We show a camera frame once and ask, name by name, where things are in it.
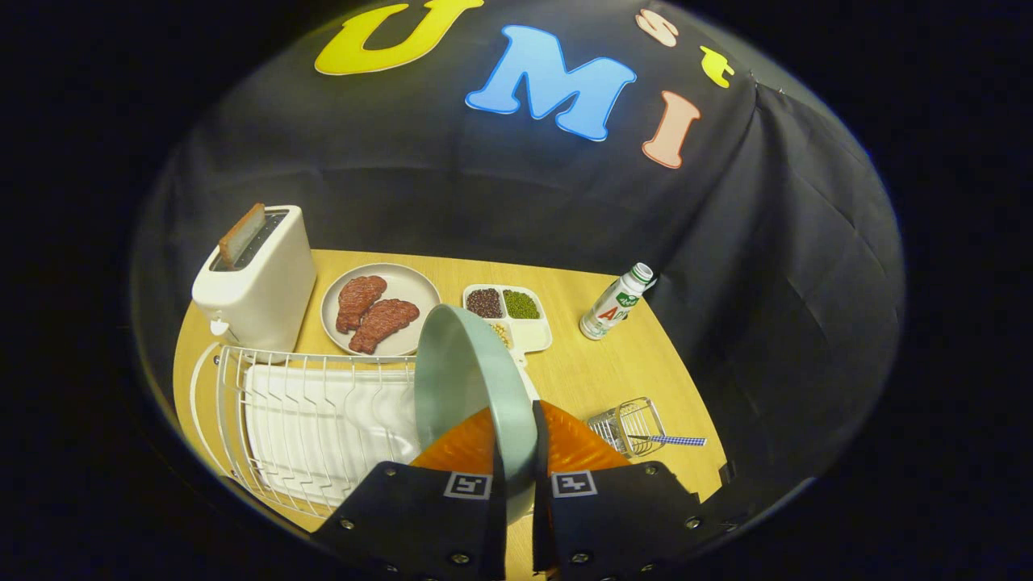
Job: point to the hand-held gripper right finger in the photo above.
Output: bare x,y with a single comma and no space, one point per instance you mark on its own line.
613,516

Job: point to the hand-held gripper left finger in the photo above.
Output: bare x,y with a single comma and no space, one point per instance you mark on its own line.
420,516

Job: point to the pale green plate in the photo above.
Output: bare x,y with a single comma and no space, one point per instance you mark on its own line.
468,379

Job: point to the beige round plate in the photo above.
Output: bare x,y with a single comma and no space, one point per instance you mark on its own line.
403,282

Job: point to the white drip tray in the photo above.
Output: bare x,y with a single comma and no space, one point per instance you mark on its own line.
323,436

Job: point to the brown meat slice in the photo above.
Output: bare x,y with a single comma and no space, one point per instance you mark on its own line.
383,320
359,298

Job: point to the pile of yellow soybeans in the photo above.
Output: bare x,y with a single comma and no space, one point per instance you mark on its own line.
500,332

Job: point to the white divided snack tray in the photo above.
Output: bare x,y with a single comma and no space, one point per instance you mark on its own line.
533,331

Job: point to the white drink bottle green label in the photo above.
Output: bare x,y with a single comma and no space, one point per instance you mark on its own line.
609,311

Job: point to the pile of dark red beans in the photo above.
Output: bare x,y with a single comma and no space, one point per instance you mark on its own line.
484,303

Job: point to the pile of green beans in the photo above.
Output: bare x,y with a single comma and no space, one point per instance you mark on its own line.
521,305

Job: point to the white toaster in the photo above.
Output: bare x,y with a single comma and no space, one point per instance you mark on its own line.
266,290

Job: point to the toast bread slice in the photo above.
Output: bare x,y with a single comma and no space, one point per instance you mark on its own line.
240,236

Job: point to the black backdrop cloth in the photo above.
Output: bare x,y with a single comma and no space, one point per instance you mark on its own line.
403,177

